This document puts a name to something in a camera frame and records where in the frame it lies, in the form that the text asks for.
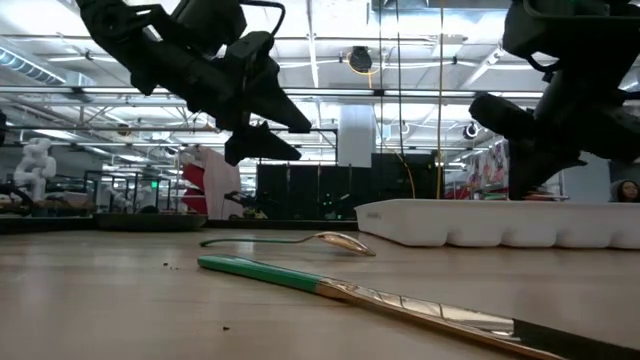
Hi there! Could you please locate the black hanging cable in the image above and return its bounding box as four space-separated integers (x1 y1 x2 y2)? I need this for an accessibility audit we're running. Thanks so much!
395 0 404 157
377 0 385 154

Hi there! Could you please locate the green-handled gold knife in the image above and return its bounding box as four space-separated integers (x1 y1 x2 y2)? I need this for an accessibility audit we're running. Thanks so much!
196 253 640 360

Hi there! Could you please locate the person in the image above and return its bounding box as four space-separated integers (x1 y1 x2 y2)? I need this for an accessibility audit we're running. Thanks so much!
608 178 640 204

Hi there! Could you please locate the black metal frame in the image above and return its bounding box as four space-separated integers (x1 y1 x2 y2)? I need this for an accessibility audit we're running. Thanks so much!
279 126 340 166

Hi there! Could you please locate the white column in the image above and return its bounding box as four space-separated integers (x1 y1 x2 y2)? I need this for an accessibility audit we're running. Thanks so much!
338 104 377 169

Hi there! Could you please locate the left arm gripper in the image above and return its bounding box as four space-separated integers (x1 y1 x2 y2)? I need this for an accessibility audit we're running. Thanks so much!
144 29 313 168

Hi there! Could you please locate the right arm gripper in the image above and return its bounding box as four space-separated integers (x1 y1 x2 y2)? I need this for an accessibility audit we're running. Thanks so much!
468 66 640 201

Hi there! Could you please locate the black aluminium table frame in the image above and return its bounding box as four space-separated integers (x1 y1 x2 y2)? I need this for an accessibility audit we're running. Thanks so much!
0 214 359 234

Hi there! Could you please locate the long ceiling light strip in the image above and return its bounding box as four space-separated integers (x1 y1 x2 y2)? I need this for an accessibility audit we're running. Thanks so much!
0 85 546 100

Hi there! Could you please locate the pink cloth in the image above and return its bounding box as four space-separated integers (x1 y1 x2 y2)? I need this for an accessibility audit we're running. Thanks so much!
197 146 245 221

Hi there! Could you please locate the green-handled gold spoon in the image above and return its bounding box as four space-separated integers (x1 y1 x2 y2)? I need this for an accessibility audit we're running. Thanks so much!
198 230 377 258

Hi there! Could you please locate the curved yellow cable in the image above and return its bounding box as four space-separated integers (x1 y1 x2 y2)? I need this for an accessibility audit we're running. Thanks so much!
393 151 417 200

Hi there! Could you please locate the black cage frame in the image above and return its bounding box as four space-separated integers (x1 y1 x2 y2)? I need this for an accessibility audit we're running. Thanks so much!
82 169 174 215

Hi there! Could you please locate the silver air duct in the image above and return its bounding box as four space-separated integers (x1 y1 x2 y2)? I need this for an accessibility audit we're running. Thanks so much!
0 45 69 87

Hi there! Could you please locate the red cabinet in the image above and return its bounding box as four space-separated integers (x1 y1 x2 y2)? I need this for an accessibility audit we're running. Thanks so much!
179 162 207 215

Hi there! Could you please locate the white plastic cutlery organizer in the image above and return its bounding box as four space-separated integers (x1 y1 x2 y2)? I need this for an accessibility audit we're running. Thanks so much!
354 198 640 251

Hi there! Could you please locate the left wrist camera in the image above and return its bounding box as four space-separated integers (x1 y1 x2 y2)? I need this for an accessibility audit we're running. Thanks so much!
169 0 250 57

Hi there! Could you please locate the black partition screen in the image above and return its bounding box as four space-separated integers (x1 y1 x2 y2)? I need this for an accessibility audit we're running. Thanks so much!
255 152 444 221

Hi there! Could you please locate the colourful banner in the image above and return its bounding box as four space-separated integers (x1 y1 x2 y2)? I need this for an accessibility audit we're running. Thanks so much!
465 141 510 190

